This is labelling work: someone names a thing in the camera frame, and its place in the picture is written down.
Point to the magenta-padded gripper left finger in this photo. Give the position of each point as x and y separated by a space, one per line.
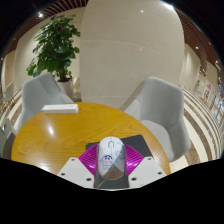
78 170

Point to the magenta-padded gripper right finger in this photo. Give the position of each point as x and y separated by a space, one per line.
146 170

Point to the white cartoon-print computer mouse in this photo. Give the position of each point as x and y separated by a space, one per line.
111 156

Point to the black mouse pad green lines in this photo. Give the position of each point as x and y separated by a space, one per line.
138 143

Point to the white power strip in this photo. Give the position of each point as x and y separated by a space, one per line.
60 108

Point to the white chair wooden legs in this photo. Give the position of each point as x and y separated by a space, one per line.
9 91

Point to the green potted plant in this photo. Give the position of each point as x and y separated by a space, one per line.
55 46

